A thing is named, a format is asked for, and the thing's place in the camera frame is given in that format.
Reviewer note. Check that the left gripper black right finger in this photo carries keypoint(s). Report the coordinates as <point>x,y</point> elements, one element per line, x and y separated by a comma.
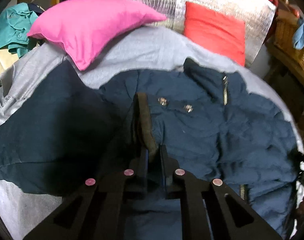
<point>210,209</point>

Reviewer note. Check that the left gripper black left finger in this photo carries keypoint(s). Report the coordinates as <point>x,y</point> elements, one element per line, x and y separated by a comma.
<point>97,214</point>

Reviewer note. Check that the navy blue zip jacket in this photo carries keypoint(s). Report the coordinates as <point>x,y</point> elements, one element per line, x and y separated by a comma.
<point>66,133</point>

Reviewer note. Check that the grey bed sheet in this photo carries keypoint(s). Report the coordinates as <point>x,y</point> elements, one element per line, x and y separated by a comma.
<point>143,48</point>

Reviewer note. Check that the cream leather sofa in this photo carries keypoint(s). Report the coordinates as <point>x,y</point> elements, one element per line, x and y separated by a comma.
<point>6,59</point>

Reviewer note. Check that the red-orange pillow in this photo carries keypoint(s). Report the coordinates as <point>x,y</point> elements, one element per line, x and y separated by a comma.
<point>216,32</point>

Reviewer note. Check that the pink pillow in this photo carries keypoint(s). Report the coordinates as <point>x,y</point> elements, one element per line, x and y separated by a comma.
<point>82,28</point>

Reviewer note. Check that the light blue cloth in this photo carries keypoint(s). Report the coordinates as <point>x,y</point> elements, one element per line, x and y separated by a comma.
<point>298,37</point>

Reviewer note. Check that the teal garment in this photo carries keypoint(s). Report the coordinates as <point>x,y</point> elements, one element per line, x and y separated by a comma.
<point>15,23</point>

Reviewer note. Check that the silver foil insulation panel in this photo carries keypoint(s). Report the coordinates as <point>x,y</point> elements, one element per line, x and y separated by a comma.
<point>257,15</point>

